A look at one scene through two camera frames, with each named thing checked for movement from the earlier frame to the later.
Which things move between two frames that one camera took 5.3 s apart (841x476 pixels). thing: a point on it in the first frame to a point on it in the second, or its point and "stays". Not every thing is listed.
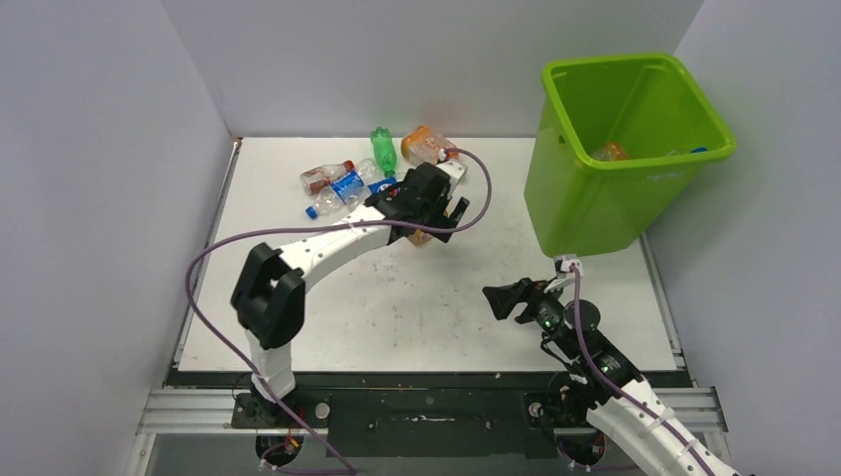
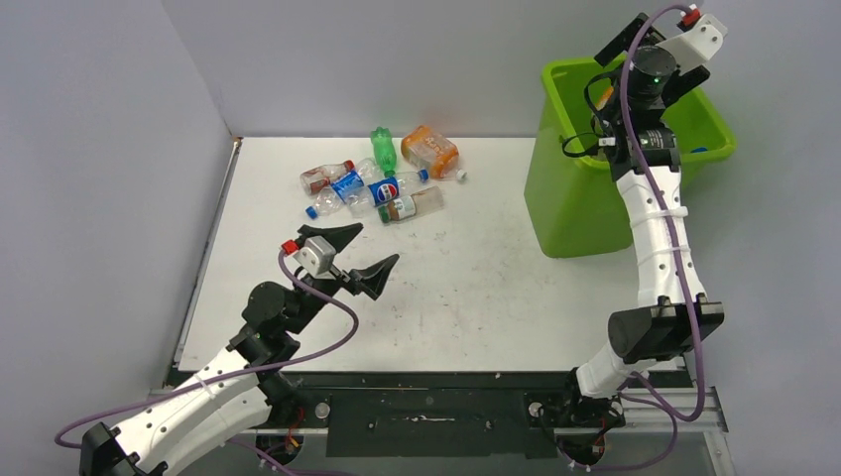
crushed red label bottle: (316, 179) stays
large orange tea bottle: (422, 144) stays
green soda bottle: (384, 150) stays
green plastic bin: (617, 142) stays
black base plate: (423, 415) stays
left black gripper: (452, 213) to (368, 280)
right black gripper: (503, 298) to (685, 78)
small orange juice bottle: (420, 238) to (600, 104)
